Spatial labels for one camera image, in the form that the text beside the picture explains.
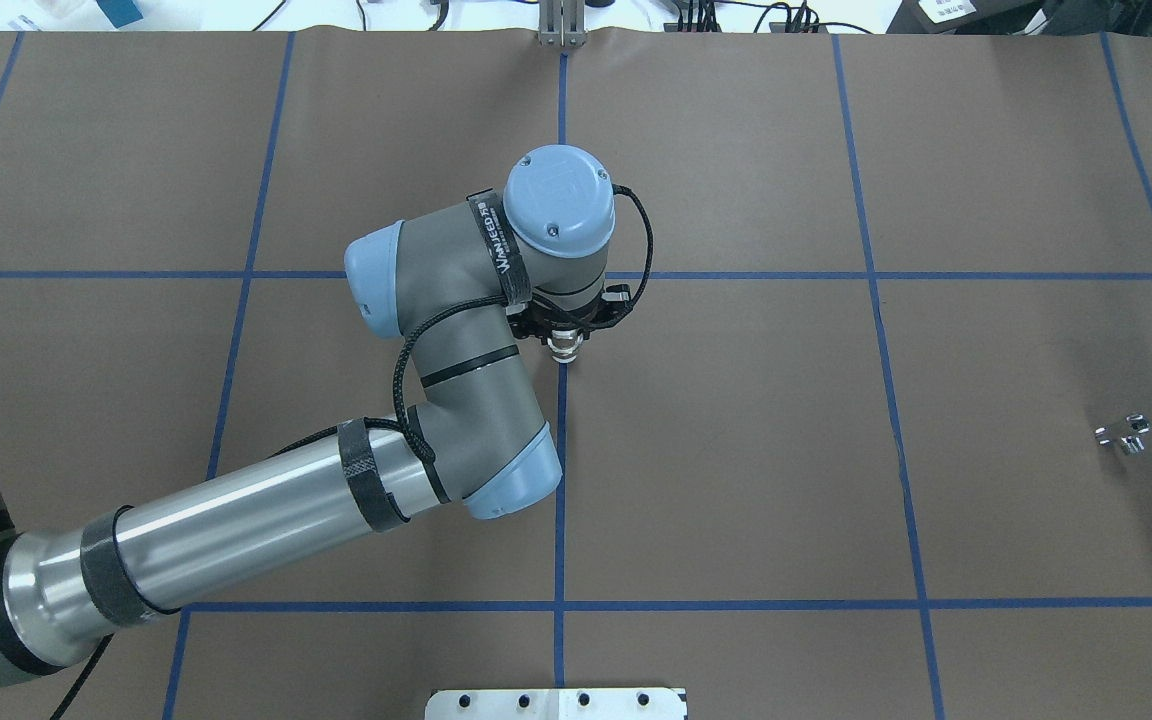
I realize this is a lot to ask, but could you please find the white PPR valve metal handle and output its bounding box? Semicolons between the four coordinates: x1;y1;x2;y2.
547;328;588;365

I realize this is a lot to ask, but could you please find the chrome tee pipe fitting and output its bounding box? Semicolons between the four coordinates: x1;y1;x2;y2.
1093;414;1152;456

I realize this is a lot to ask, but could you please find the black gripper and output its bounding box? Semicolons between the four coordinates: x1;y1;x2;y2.
508;290;607;342

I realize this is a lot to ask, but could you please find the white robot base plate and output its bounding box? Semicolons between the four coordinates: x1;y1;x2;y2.
422;687;690;719

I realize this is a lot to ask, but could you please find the aluminium frame post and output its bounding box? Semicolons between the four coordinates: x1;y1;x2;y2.
535;0;588;50

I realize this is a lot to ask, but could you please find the blue box on desk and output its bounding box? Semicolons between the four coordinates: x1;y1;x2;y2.
94;0;145;29

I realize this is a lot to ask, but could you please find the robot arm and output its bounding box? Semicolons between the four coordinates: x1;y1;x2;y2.
0;143;637;687

